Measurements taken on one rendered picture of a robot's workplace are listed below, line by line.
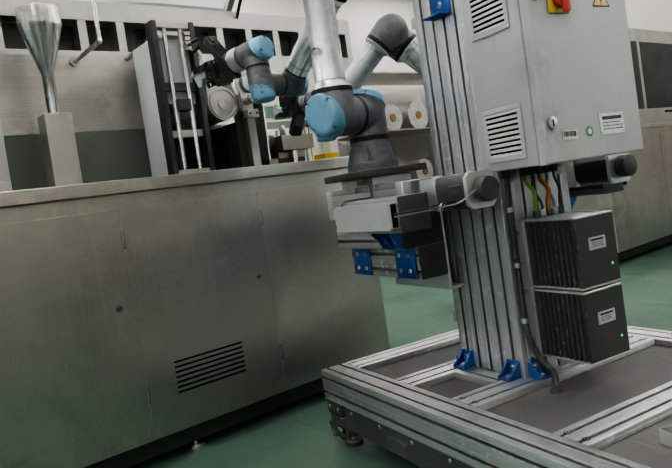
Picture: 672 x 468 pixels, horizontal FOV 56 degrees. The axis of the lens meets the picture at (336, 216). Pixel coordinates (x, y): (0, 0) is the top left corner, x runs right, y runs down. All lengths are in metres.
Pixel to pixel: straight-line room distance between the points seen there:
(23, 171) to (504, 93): 1.74
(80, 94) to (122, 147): 0.25
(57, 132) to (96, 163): 0.35
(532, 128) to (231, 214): 1.09
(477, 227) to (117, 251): 1.05
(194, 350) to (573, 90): 1.36
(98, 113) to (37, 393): 1.16
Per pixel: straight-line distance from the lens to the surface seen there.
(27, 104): 2.61
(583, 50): 1.61
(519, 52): 1.52
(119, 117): 2.70
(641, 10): 6.53
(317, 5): 1.80
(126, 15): 2.83
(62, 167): 2.32
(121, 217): 2.01
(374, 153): 1.81
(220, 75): 2.11
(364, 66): 2.16
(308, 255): 2.34
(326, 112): 1.71
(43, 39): 2.39
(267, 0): 6.19
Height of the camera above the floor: 0.77
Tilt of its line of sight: 2 degrees down
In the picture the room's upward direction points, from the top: 8 degrees counter-clockwise
